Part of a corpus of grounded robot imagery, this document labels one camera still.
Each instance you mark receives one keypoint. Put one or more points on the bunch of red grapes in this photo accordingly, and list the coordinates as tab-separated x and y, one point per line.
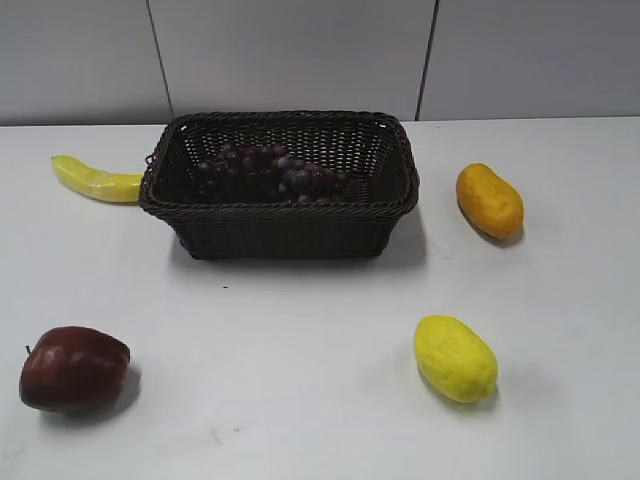
266	174

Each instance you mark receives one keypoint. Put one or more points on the orange mango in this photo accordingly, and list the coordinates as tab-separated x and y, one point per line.
491	203

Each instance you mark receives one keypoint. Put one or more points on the yellow banana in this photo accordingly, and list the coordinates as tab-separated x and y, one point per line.
96	184

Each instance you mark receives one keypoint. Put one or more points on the dark woven plastic basket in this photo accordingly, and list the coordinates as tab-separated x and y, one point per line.
372	147

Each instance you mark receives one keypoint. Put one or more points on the red apple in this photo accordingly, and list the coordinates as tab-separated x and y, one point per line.
73	369

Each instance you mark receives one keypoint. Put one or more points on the yellow lemon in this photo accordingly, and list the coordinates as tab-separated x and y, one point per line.
454	359

